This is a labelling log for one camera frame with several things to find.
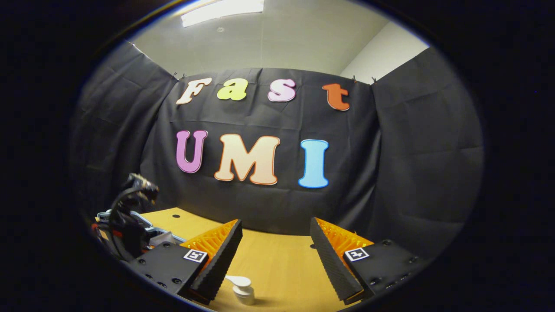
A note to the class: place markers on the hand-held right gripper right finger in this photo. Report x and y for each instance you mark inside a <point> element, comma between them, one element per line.
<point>331,260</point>

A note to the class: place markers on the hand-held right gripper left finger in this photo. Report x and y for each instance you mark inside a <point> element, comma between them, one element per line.
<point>223,255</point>

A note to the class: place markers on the black backdrop cloth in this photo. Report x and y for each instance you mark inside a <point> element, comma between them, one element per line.
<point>282,203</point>

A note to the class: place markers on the ceiling light panel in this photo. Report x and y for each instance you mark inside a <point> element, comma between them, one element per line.
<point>221,11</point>

